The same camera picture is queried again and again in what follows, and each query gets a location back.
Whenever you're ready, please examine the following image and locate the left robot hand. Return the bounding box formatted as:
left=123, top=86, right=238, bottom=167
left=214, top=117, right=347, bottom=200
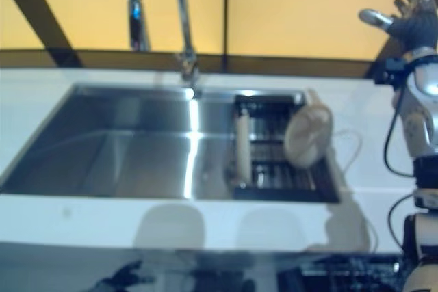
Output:
left=99, top=260, right=145, bottom=292

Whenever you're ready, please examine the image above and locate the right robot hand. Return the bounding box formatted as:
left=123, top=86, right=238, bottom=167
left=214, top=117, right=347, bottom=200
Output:
left=358, top=0, right=438, bottom=52

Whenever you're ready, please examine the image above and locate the cream round plate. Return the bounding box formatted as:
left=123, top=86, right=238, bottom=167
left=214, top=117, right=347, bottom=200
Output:
left=283, top=88, right=335, bottom=169
left=235, top=109, right=253, bottom=184

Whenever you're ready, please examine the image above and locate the built-in dishwasher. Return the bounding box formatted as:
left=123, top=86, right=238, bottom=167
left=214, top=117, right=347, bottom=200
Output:
left=276, top=254, right=405, bottom=292

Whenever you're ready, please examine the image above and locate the stainless steel sink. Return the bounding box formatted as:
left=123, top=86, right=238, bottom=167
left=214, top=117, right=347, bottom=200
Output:
left=0, top=81, right=343, bottom=204

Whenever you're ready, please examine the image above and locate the black dish rack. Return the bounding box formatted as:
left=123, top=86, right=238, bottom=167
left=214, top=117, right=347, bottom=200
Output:
left=232, top=90, right=342, bottom=204

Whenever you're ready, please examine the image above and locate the chrome kitchen faucet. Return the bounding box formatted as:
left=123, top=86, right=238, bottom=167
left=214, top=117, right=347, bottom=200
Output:
left=123, top=0, right=203, bottom=100

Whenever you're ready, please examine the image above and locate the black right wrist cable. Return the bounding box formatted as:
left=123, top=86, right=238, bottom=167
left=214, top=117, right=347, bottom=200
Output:
left=383, top=90, right=417, bottom=178

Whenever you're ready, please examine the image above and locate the dark window frame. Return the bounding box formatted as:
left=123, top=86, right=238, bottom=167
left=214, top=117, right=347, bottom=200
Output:
left=0, top=0, right=438, bottom=79

